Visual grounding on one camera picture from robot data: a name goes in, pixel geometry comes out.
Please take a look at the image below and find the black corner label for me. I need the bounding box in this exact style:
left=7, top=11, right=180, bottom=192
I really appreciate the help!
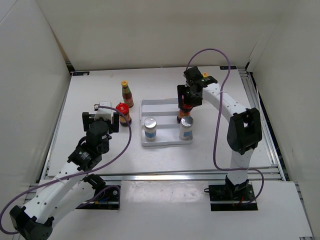
left=219, top=65, right=237, bottom=70
left=72, top=71, right=90, bottom=76

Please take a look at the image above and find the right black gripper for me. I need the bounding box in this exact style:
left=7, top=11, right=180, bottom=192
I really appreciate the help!
left=177, top=84, right=203, bottom=109

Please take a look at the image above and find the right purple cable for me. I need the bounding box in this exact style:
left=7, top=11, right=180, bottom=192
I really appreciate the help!
left=186, top=48, right=265, bottom=206

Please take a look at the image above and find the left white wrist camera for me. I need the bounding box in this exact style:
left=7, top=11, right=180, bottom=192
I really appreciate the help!
left=93, top=101, right=113, bottom=122

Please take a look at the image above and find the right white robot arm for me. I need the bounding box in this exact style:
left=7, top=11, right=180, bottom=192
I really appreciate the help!
left=177, top=66, right=262, bottom=200

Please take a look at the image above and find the aluminium front rail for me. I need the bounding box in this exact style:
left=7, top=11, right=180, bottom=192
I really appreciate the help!
left=100, top=165, right=291, bottom=184

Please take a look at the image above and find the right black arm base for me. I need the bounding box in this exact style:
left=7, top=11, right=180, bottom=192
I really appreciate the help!
left=204, top=184, right=258, bottom=212

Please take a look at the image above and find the left tall yellow-cap sauce bottle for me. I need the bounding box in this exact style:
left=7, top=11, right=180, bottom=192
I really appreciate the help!
left=121, top=80, right=134, bottom=108

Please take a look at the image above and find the silver-lid white shaker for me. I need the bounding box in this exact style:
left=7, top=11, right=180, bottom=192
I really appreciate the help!
left=179, top=116, right=194, bottom=141
left=143, top=117, right=157, bottom=141

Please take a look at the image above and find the right black corner label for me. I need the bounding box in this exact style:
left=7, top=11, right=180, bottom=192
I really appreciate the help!
left=219, top=65, right=237, bottom=70

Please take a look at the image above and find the red-lid sauce jar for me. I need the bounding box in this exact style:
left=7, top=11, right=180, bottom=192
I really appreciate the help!
left=116, top=102, right=132, bottom=127
left=176, top=104, right=193, bottom=123

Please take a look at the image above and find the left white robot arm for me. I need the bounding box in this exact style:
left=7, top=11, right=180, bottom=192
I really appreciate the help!
left=9, top=112, right=120, bottom=240

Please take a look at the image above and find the white divided organizer tray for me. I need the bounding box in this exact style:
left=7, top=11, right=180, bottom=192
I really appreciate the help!
left=140, top=98, right=193, bottom=147

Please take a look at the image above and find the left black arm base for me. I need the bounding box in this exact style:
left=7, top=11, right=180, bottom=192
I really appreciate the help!
left=76, top=185, right=121, bottom=210

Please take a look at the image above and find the left black corner label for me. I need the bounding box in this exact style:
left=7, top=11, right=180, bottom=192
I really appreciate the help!
left=72, top=71, right=90, bottom=76

